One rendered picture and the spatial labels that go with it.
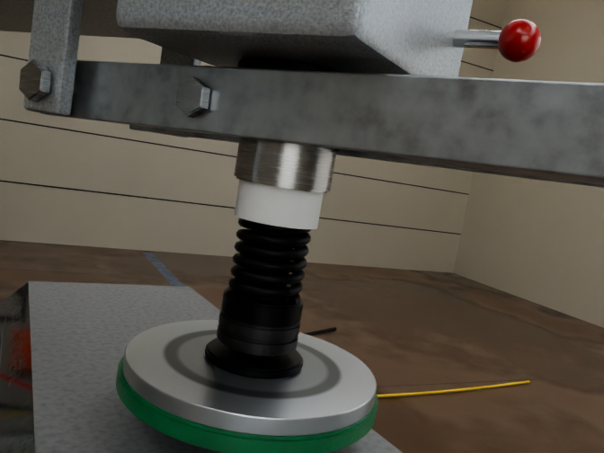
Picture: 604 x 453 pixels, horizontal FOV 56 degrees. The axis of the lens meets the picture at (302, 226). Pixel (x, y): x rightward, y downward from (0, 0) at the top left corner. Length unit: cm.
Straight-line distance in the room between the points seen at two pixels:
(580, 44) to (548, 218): 179
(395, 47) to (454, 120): 7
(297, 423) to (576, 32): 644
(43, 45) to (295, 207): 26
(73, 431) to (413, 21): 39
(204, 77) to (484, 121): 21
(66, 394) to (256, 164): 26
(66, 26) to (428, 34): 29
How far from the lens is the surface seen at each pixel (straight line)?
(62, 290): 85
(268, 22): 36
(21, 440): 50
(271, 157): 43
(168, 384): 43
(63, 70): 53
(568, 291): 621
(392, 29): 37
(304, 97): 39
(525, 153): 34
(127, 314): 77
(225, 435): 40
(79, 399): 54
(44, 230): 533
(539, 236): 645
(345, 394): 46
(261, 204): 44
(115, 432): 49
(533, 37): 48
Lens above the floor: 105
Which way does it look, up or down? 6 degrees down
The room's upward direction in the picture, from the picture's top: 9 degrees clockwise
